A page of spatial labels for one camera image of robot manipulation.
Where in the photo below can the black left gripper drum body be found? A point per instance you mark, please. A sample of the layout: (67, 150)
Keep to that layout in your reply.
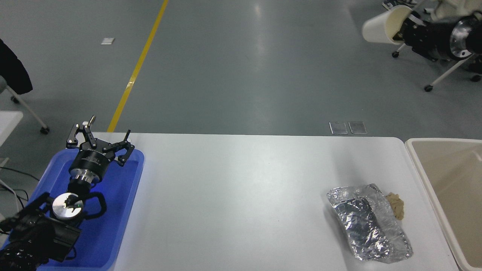
(90, 160)

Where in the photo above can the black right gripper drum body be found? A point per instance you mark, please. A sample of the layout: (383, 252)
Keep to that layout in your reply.
(437, 37)

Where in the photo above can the white paper cup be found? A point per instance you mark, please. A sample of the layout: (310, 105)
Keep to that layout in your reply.
(376, 28)

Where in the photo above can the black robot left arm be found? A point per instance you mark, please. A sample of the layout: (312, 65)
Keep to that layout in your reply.
(37, 233)

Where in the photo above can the white office chair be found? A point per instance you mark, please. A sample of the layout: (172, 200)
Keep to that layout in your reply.
(448, 72)

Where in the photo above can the blue plastic tray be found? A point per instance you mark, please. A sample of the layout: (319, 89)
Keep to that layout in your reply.
(113, 210)

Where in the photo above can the grey chair with castors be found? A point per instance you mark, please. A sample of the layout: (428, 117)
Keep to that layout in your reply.
(30, 111)

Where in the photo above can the small white table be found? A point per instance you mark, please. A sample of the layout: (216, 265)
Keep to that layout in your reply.
(9, 124)

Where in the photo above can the clear floor plate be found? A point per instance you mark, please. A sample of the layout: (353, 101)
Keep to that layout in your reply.
(338, 128)
(357, 127)

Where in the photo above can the large pale bin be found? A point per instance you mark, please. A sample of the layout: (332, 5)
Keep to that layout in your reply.
(452, 180)

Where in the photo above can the crumpled tan paper ball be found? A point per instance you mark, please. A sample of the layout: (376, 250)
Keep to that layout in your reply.
(397, 207)

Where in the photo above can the crumpled silver foil tray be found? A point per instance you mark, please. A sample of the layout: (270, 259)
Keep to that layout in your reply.
(369, 222)

